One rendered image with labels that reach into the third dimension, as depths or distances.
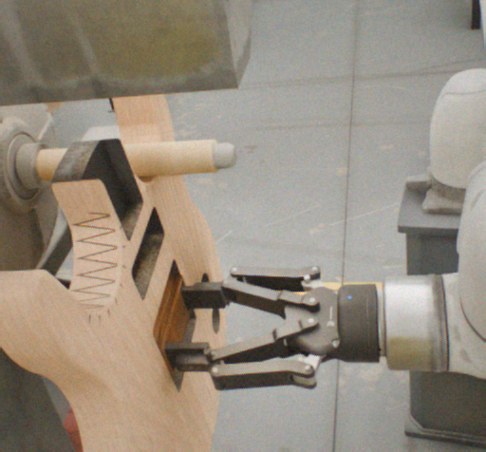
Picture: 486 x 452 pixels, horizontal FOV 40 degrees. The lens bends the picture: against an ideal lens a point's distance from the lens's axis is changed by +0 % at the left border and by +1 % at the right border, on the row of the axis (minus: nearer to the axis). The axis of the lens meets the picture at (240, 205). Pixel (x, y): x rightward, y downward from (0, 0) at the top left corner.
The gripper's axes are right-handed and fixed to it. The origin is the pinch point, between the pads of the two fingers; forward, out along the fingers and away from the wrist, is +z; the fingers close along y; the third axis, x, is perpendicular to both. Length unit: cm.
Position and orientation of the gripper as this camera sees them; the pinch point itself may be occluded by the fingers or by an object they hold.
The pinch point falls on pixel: (179, 325)
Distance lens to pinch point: 70.1
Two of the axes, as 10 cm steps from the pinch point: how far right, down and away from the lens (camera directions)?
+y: 1.4, -6.6, 7.4
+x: -1.9, -7.5, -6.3
